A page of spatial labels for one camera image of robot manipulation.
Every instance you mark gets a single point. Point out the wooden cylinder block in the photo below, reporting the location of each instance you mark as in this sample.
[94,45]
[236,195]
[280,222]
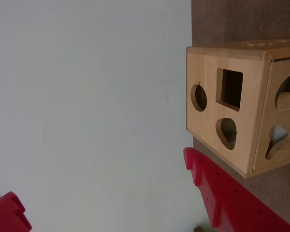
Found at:
[286,102]

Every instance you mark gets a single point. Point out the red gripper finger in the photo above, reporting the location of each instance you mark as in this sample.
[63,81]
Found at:
[232,200]
[9,215]

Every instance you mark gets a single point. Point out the wooden shape sorter box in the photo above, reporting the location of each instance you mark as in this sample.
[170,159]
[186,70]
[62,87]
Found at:
[207,67]

